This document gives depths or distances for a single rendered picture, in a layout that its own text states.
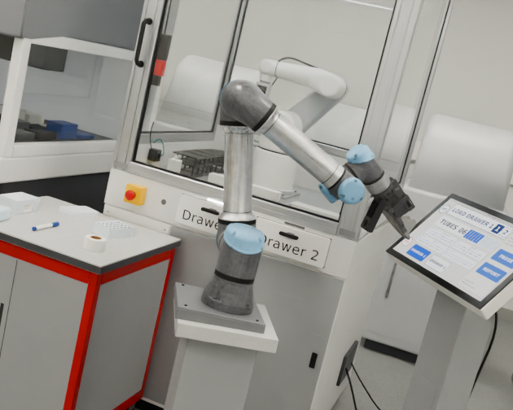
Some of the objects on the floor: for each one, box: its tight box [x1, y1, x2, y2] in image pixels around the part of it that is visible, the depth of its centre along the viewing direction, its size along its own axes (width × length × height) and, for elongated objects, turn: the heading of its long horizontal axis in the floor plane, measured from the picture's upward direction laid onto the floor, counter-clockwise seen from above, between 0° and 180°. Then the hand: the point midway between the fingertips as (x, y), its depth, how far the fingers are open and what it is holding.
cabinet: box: [103, 203, 388, 410], centre depth 328 cm, size 95×103×80 cm
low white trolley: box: [0, 196, 182, 410], centre depth 268 cm, size 58×62×76 cm
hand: (405, 237), depth 233 cm, fingers closed
